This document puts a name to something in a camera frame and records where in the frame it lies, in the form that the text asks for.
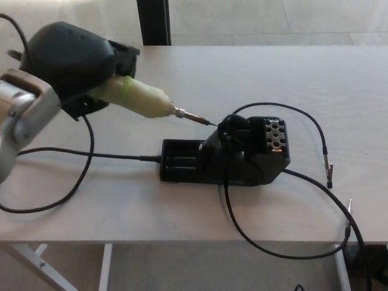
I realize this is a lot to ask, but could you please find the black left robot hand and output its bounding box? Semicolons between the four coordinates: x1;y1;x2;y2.
18;21;141;122

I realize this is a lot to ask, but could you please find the pale green soldering iron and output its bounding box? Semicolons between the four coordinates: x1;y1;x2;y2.
90;75;218;127

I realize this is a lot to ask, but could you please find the black soldering iron cable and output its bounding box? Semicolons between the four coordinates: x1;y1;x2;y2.
0;115;163;213

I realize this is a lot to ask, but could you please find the black soldering station base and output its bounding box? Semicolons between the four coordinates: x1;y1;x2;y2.
159;113;292;186

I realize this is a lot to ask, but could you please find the black pillar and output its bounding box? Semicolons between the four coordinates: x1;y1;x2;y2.
136;0;172;46

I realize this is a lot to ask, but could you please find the white diagonal table leg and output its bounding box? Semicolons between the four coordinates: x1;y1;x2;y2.
0;242;72;291

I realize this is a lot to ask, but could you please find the white upright table leg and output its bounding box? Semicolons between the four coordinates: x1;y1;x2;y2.
335;244;352;291
98;243;113;291

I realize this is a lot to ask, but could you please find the dark bulky object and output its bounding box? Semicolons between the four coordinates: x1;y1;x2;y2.
345;242;388;291

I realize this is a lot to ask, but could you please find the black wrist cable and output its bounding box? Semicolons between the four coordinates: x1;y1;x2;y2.
0;13;31;58

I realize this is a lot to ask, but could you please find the black power cable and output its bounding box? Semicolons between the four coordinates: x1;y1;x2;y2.
283;169;376;291

